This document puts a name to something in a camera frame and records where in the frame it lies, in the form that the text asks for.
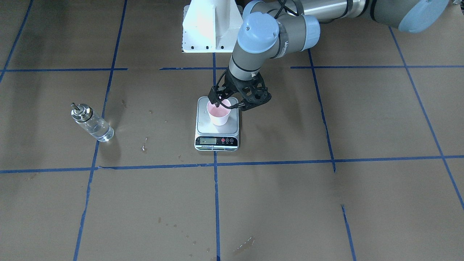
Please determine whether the silver digital kitchen scale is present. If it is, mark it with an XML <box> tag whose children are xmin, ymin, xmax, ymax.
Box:
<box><xmin>194</xmin><ymin>96</ymin><xmax>239</xmax><ymax>151</ymax></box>

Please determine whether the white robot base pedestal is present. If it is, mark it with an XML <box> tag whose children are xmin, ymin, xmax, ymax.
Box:
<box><xmin>181</xmin><ymin>0</ymin><xmax>243</xmax><ymax>53</ymax></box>

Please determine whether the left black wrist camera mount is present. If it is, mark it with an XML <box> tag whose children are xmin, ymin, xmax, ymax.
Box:
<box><xmin>234</xmin><ymin>73</ymin><xmax>272</xmax><ymax>111</ymax></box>

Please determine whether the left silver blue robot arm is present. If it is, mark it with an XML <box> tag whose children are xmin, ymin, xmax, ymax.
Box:
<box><xmin>208</xmin><ymin>0</ymin><xmax>448</xmax><ymax>111</ymax></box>

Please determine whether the clear glass sauce bottle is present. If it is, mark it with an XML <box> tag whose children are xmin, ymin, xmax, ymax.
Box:
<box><xmin>71</xmin><ymin>103</ymin><xmax>115</xmax><ymax>142</ymax></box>

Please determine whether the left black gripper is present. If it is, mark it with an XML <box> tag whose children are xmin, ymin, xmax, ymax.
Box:
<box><xmin>208</xmin><ymin>72</ymin><xmax>247</xmax><ymax>108</ymax></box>

